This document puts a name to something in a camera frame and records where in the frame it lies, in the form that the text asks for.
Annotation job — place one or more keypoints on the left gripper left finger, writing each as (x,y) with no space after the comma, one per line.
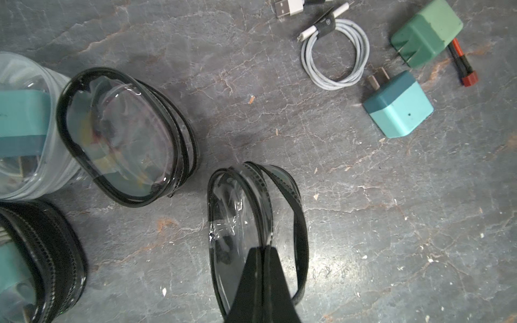
(248,303)

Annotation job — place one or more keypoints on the red battery connector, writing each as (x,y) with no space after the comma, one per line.
(467,74)

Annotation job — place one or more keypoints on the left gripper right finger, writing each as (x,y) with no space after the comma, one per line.
(277,302)

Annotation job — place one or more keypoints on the green charger cube far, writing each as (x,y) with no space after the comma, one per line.
(427,33)

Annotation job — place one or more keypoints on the teal charger cube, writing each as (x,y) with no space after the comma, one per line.
(398,105)
(25,117)
(16,289)

